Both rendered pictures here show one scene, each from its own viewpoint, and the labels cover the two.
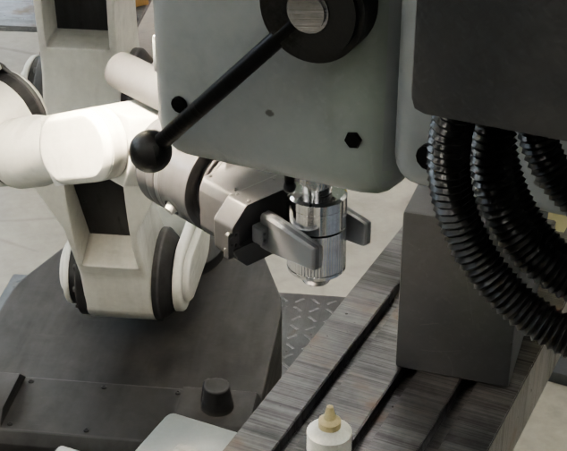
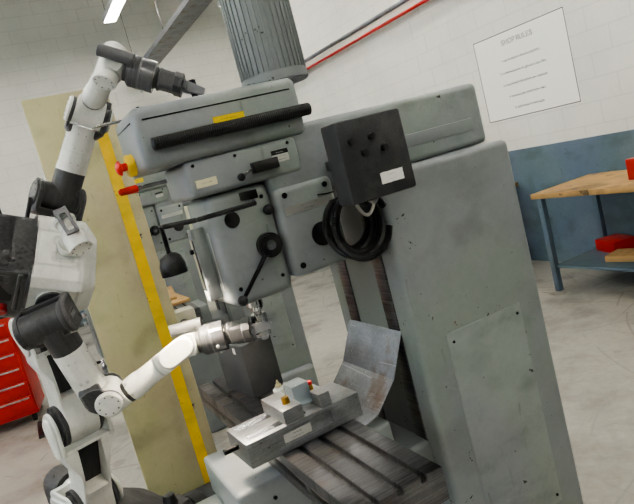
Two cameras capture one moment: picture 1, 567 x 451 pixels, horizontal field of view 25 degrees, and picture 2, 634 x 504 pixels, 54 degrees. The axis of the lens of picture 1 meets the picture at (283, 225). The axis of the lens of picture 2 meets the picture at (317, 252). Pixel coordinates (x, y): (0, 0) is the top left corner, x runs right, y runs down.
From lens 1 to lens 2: 1.30 m
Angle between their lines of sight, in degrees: 51
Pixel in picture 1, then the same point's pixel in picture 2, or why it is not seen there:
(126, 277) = (104, 491)
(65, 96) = (74, 414)
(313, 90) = (270, 268)
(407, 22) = (288, 239)
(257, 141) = (261, 288)
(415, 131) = (298, 261)
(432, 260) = (252, 357)
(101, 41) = not seen: hidden behind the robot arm
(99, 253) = (89, 488)
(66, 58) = (70, 399)
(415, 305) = (253, 374)
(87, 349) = not seen: outside the picture
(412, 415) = not seen: hidden behind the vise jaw
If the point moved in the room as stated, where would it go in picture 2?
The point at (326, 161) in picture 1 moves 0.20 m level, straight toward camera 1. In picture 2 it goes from (278, 283) to (332, 278)
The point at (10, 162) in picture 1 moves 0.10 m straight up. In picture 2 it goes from (139, 385) to (128, 353)
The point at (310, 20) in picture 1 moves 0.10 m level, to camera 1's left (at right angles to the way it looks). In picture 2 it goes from (273, 246) to (248, 256)
